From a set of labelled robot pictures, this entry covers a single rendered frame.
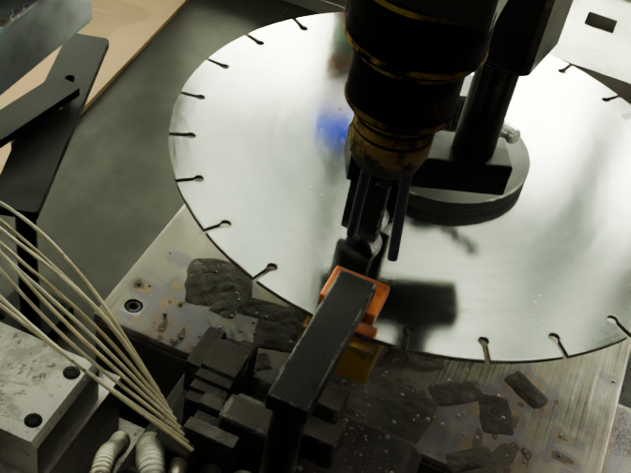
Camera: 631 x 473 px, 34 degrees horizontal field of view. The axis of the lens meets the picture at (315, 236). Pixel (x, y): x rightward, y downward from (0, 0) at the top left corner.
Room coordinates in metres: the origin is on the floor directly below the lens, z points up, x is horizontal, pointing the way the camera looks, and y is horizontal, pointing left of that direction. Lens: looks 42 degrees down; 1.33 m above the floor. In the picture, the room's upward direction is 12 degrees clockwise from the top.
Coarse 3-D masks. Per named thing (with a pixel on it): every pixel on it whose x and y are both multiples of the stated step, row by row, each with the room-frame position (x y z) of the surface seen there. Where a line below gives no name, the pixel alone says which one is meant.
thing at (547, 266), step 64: (256, 64) 0.58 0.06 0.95; (320, 64) 0.60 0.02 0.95; (192, 128) 0.50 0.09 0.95; (256, 128) 0.51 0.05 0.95; (320, 128) 0.53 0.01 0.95; (576, 128) 0.58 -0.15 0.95; (192, 192) 0.44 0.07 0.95; (256, 192) 0.45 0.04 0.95; (320, 192) 0.46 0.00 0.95; (576, 192) 0.51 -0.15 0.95; (256, 256) 0.40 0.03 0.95; (320, 256) 0.41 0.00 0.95; (384, 256) 0.42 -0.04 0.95; (448, 256) 0.43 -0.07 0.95; (512, 256) 0.44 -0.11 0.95; (576, 256) 0.45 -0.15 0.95; (384, 320) 0.37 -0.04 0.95; (448, 320) 0.38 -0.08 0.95; (512, 320) 0.39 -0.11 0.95; (576, 320) 0.40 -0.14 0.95
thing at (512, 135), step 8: (464, 80) 0.53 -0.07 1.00; (464, 88) 0.52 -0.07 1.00; (464, 96) 0.51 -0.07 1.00; (456, 112) 0.51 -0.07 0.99; (456, 120) 0.51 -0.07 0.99; (448, 128) 0.51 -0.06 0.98; (456, 128) 0.51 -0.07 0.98; (504, 128) 0.49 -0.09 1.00; (512, 128) 0.49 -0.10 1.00; (504, 136) 0.49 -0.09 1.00; (512, 136) 0.49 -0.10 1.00; (520, 136) 0.49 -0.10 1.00; (512, 144) 0.49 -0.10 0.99
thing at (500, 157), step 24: (480, 72) 0.44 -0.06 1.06; (504, 72) 0.44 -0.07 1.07; (480, 96) 0.44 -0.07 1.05; (504, 96) 0.44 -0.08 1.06; (480, 120) 0.44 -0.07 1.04; (504, 120) 0.44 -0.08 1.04; (432, 144) 0.44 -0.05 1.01; (456, 144) 0.44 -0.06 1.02; (480, 144) 0.44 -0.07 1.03; (504, 144) 0.46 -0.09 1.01; (360, 168) 0.42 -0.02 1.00; (432, 168) 0.43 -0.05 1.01; (456, 168) 0.43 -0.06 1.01; (480, 168) 0.43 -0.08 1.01; (504, 168) 0.44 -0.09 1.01; (384, 192) 0.42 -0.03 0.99; (480, 192) 0.44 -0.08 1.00
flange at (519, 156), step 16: (512, 160) 0.52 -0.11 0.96; (528, 160) 0.52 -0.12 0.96; (512, 176) 0.50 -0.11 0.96; (416, 192) 0.47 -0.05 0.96; (432, 192) 0.47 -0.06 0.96; (448, 192) 0.48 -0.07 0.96; (464, 192) 0.48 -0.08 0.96; (512, 192) 0.49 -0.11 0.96; (432, 208) 0.47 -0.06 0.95; (448, 208) 0.47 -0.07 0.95; (464, 208) 0.47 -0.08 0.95; (480, 208) 0.47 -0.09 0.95; (496, 208) 0.48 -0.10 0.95
